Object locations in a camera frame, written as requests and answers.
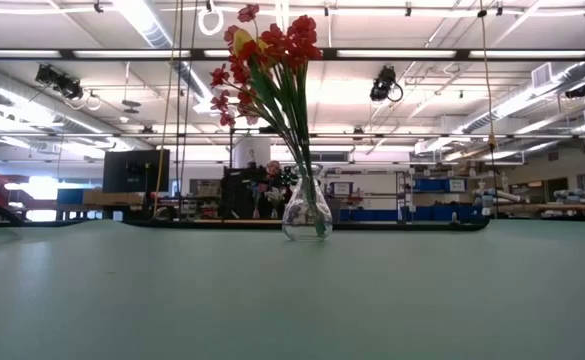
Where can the yellow artificial tulip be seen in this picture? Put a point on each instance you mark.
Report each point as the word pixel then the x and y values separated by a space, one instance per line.
pixel 243 40
pixel 263 47

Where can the bright red artificial flower bunch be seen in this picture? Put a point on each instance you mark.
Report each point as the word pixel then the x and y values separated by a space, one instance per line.
pixel 304 32

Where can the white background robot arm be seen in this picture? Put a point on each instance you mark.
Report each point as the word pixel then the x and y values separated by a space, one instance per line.
pixel 579 195
pixel 502 195

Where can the clear glass vase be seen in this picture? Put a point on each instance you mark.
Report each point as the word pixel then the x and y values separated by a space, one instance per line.
pixel 299 210

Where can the pink background flower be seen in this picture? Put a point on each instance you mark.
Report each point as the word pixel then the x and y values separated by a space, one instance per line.
pixel 273 168

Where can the person in black clothes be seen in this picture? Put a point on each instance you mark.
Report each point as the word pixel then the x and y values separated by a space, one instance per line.
pixel 274 195

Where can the red background flower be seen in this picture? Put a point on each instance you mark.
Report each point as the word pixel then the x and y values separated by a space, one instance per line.
pixel 257 189

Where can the white framed sign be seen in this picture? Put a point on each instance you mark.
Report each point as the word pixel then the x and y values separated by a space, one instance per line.
pixel 341 188

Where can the black background monitor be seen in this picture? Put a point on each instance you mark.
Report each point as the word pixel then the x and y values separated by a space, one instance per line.
pixel 239 192

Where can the blue storage bin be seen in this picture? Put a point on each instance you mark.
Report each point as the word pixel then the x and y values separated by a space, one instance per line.
pixel 429 185
pixel 437 214
pixel 367 215

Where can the metal shelf rack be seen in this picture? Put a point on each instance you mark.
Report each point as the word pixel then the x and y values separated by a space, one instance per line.
pixel 407 197

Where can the black computer monitor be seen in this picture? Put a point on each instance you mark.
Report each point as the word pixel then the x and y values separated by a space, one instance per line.
pixel 137 170

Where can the brown cardboard box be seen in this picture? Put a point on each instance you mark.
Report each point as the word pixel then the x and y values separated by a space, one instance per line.
pixel 112 198

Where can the wooden workbench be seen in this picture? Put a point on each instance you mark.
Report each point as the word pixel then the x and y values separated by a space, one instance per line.
pixel 562 207

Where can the black hanging camera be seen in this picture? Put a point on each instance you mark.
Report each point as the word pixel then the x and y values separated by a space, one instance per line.
pixel 383 82

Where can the silver ventilation duct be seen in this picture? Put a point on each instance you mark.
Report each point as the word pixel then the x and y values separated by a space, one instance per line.
pixel 522 102

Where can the black ceiling camera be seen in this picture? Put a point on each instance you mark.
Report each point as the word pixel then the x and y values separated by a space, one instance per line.
pixel 577 91
pixel 59 81

